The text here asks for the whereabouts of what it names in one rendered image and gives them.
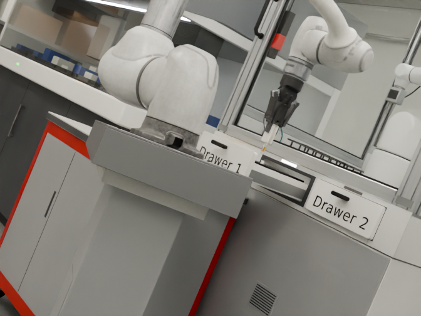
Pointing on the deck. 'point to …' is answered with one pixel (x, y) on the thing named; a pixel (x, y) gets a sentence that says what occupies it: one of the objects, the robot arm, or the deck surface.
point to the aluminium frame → (413, 183)
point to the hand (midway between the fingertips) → (269, 133)
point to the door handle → (260, 20)
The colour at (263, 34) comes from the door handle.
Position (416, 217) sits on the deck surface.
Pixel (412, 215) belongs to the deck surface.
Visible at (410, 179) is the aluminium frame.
